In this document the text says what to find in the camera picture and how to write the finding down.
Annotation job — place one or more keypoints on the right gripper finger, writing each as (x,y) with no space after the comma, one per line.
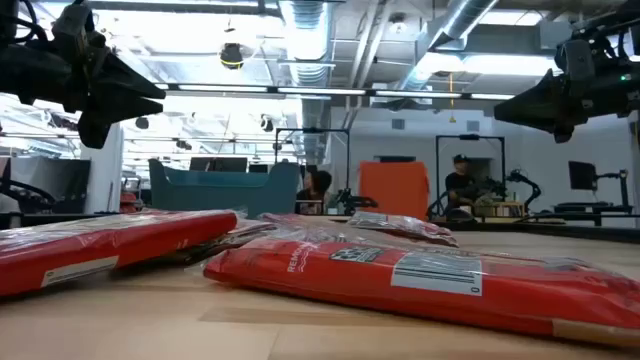
(545,102)
(562,130)

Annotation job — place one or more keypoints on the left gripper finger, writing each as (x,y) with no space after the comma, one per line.
(125,85)
(105,120)

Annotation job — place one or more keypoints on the red popcorn bag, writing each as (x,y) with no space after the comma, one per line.
(405,226)
(300,221)
(380,280)
(115,240)

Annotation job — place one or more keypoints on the black monitor on arm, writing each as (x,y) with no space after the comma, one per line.
(582,175)

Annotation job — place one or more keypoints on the black background robot arm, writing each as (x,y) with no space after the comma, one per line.
(525,182)
(357,201)

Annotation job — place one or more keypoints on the white pillar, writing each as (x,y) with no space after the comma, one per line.
(102,170)

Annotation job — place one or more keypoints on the dark grey covered chair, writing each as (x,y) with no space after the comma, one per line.
(55,182)

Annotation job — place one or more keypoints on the black background desk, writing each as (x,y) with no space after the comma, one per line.
(592,209)

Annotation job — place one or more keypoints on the red background object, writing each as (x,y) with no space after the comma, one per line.
(130,202)

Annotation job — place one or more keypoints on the wooden background box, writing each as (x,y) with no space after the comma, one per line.
(500,209)

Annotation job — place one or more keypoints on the person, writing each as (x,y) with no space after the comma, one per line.
(460,187)
(315,192)

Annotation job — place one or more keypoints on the black desk monitors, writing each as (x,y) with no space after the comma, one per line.
(217,164)

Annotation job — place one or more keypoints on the teal plastic basket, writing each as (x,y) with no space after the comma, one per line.
(225,192)

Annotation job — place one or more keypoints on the orange panel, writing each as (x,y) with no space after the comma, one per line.
(395,190)

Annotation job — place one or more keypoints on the long ceiling light strip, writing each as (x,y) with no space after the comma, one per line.
(320,91)

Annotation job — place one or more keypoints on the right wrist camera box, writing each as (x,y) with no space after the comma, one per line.
(576,65)

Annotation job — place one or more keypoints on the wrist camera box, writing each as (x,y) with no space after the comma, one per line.
(72,27)
(576,65)

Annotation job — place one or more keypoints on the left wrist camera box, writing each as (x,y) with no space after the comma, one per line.
(72,27)

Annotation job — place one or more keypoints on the black background frame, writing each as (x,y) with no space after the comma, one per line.
(470,136)
(312,131)

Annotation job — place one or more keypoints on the round ceiling camera dome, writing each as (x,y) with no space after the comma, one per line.
(231,56)

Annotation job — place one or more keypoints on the silver ventilation duct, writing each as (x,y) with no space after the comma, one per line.
(450,30)

